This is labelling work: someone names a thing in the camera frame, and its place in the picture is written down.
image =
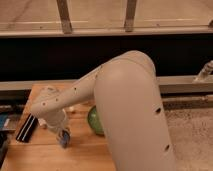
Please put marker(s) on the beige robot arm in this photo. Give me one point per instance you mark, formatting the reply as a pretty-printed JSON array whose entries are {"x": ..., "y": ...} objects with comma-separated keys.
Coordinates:
[{"x": 128, "y": 101}]

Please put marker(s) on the green bowl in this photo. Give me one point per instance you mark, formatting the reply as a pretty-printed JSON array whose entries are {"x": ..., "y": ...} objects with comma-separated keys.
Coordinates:
[{"x": 94, "y": 122}]

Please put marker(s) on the small white printed box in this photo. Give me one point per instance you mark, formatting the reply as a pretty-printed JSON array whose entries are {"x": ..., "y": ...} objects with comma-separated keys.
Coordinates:
[{"x": 42, "y": 123}]

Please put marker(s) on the grey metal bracket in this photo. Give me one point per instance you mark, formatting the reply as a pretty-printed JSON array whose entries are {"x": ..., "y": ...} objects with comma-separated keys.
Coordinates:
[{"x": 205, "y": 72}]

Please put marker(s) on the black striped block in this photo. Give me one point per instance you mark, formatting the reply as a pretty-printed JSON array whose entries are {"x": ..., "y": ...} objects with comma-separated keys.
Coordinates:
[{"x": 27, "y": 129}]

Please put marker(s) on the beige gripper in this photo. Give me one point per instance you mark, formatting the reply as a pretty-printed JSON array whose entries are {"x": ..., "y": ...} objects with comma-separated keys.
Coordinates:
[{"x": 56, "y": 121}]

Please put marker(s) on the metal railing frame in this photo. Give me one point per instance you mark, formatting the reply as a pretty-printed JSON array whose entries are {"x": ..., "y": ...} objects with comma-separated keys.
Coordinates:
[{"x": 35, "y": 18}]

